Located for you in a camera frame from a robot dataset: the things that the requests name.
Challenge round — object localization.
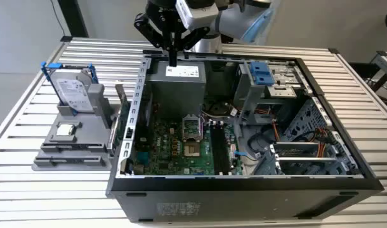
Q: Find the grey power supply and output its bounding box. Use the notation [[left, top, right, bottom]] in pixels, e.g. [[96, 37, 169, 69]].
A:
[[145, 60, 207, 119]]

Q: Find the green motherboard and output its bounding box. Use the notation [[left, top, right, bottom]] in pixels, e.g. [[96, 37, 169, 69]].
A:
[[132, 116, 245, 176]]

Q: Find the black upright post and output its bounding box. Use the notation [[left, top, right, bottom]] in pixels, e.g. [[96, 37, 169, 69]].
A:
[[57, 0, 91, 38]]

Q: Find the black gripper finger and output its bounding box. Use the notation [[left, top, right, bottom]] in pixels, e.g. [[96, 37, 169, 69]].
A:
[[173, 26, 211, 67], [132, 13, 175, 67]]

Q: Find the teal expansion slot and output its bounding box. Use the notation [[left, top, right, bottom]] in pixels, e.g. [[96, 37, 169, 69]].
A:
[[136, 152, 151, 167]]

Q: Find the metal socket cover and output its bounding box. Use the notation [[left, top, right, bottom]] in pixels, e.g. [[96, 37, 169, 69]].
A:
[[181, 114, 203, 141]]

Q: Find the black RAM slot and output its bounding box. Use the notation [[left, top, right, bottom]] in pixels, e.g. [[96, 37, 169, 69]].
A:
[[217, 121, 232, 176], [209, 121, 224, 176]]

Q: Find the silver drive bay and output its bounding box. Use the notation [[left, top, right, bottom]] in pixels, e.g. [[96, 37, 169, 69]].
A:
[[268, 60, 309, 99]]

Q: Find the orange wire bundle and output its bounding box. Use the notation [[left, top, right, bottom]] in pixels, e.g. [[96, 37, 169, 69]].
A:
[[309, 128, 328, 159]]

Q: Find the thin black wall cable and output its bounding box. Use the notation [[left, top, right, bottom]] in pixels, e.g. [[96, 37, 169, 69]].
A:
[[52, 0, 67, 37]]

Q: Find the black looped cable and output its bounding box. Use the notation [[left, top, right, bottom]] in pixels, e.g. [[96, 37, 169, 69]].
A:
[[245, 123, 276, 155]]

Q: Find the blue drive bay latch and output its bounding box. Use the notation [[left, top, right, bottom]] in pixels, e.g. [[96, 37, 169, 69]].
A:
[[249, 61, 273, 85]]

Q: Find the blue flat cable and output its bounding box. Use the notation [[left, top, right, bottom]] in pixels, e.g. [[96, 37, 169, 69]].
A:
[[232, 149, 261, 159]]

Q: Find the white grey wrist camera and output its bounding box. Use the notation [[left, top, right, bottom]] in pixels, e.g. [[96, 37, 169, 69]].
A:
[[176, 0, 219, 30]]

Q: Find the black PC case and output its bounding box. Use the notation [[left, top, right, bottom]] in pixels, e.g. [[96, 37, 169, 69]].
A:
[[104, 49, 384, 223]]

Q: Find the blue disk carrier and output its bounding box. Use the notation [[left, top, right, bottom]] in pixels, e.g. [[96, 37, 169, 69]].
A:
[[40, 61, 101, 116]]

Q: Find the black CPU cooler fan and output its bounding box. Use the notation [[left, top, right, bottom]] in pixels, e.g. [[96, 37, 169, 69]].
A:
[[201, 98, 241, 118]]

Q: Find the silver hard disk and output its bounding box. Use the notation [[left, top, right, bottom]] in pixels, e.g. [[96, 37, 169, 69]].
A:
[[49, 68, 96, 112]]

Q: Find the silver CPU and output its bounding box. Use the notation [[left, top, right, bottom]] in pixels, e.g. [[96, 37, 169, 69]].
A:
[[55, 123, 77, 136]]

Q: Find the neighbouring metal table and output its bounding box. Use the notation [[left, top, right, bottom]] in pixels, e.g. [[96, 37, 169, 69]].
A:
[[365, 50, 387, 105]]

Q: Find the green graphics card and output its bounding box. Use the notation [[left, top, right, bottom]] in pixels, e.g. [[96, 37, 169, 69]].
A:
[[107, 83, 132, 155]]

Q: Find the CPU socket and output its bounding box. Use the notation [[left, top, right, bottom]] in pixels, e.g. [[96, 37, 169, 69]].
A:
[[183, 141, 203, 158]]

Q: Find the grey parts rack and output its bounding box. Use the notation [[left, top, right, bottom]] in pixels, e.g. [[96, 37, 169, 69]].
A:
[[33, 83, 124, 171]]

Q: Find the perforated metal panel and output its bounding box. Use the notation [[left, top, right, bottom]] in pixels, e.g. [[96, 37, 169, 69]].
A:
[[284, 97, 335, 143]]

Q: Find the grey disk bay cage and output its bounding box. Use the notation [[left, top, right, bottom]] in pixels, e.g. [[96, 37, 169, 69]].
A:
[[253, 141, 363, 177]]

